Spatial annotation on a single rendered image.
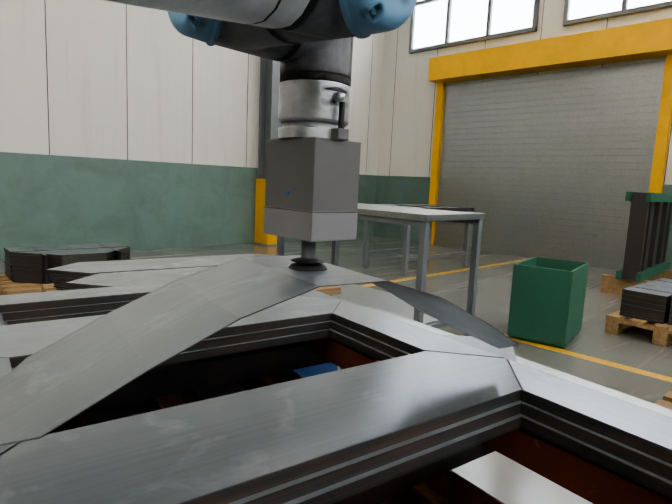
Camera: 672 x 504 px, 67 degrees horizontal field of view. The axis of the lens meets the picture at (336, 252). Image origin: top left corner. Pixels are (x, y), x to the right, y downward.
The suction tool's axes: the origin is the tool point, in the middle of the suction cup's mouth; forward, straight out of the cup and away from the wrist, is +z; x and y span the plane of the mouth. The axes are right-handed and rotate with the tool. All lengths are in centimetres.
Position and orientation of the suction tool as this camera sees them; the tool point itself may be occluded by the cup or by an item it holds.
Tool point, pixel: (307, 279)
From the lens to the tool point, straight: 56.8
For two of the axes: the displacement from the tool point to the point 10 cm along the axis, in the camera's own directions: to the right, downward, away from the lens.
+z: -0.5, 9.9, 1.3
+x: -7.4, 0.5, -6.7
